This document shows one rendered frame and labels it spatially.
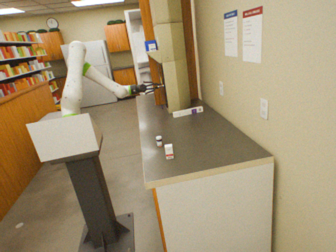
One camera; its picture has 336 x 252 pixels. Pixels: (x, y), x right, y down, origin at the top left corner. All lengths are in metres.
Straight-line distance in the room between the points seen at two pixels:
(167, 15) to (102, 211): 1.68
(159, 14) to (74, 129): 1.13
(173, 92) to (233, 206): 1.14
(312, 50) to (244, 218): 0.95
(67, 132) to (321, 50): 1.42
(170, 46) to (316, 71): 1.28
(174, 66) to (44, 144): 1.18
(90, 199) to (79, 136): 0.56
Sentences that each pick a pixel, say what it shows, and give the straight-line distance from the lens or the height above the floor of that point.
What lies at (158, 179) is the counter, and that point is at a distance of 1.17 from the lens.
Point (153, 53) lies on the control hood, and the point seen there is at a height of 1.49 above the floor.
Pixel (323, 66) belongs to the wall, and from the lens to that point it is 1.02.
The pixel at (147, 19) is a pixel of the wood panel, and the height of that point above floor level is 1.79.
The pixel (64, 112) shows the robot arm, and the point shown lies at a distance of 1.78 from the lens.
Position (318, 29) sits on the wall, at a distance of 1.03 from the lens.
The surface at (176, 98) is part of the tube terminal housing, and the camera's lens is 2.09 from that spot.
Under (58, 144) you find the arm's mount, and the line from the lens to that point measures 1.67.
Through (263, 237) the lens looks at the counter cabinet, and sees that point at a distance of 1.66.
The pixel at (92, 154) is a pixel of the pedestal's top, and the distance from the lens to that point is 1.66.
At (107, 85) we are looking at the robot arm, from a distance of 1.99.
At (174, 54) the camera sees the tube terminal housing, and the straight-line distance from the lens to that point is 2.04.
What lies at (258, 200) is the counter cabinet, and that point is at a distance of 1.44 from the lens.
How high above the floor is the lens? 1.59
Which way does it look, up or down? 22 degrees down
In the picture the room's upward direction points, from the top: 8 degrees counter-clockwise
